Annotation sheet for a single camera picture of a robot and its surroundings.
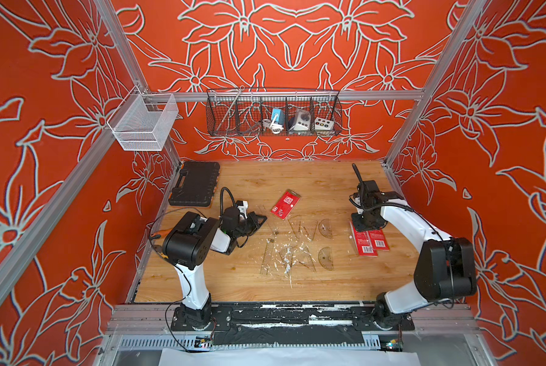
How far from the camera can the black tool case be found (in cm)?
100

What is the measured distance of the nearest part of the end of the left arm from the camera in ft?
2.72

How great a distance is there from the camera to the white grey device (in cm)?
92

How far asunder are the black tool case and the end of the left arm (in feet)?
0.81

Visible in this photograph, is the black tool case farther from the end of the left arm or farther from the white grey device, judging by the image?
the white grey device
